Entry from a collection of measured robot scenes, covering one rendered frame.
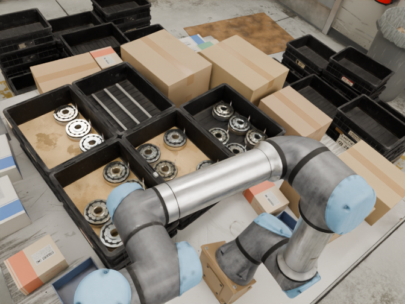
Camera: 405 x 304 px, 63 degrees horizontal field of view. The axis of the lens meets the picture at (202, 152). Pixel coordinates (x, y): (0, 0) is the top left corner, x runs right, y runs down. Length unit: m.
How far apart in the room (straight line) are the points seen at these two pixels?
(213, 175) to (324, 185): 0.22
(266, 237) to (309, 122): 0.78
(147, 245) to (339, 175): 0.39
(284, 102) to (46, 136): 1.13
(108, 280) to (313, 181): 0.43
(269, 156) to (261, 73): 1.13
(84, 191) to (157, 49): 0.89
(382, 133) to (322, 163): 1.76
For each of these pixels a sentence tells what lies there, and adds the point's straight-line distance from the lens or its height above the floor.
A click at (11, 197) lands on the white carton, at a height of 0.79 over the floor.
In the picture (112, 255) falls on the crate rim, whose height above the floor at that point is 0.93.
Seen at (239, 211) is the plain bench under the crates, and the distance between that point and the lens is 1.46.
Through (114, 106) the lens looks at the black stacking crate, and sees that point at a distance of 1.62.
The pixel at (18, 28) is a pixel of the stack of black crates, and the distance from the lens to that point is 2.92.
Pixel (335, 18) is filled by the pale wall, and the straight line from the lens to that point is 4.23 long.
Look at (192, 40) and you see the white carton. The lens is 2.16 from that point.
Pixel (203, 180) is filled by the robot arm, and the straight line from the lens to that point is 0.63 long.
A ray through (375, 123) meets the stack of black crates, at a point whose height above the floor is 0.49.
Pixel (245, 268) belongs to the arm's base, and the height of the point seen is 0.91.
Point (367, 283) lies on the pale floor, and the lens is 2.39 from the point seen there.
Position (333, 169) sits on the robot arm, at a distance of 0.71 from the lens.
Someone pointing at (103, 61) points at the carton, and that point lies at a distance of 1.86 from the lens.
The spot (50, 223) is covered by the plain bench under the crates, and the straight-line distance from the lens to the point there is 1.46.
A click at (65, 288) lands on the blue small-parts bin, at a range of 1.34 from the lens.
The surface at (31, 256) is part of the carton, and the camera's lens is 1.33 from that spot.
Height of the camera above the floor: 1.95
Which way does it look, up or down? 51 degrees down
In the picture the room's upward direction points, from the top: 10 degrees clockwise
